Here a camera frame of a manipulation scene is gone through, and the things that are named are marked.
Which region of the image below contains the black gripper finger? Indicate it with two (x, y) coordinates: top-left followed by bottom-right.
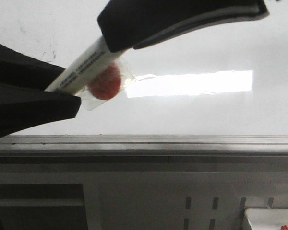
(0, 44), (81, 138)
(97, 0), (269, 52)

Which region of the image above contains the white whiteboard marker black tip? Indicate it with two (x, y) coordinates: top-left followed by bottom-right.
(45, 36), (126, 95)

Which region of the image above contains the red round magnet taped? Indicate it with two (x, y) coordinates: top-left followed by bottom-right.
(77, 58), (136, 111)

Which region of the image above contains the white whiteboard surface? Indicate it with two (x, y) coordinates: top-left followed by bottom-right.
(0, 0), (288, 135)

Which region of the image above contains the small red cap object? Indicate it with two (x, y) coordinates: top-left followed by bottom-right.
(280, 225), (288, 230)

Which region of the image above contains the aluminium whiteboard bottom rail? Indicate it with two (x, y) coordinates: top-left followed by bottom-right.
(0, 135), (288, 157)

